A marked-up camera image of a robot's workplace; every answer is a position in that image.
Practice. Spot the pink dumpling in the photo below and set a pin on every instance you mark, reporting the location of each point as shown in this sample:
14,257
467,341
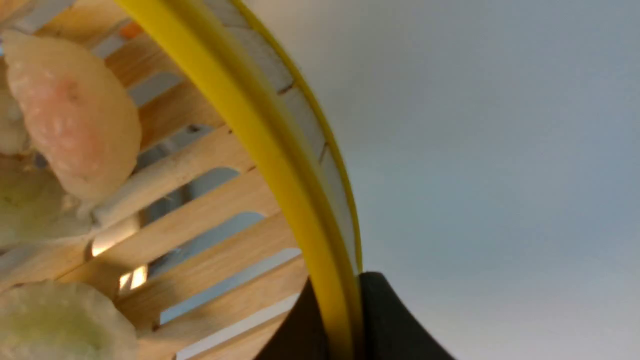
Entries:
77,113

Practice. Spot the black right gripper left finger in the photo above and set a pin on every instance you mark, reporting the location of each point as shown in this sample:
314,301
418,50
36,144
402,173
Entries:
301,336

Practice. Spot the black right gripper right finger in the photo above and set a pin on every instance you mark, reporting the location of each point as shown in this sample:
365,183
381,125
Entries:
391,330

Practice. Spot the bamboo steamer basket yellow rim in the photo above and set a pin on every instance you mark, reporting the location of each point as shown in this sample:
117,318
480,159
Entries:
239,194

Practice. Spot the yellow-green round bun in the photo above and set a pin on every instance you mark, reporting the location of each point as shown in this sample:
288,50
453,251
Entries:
51,320

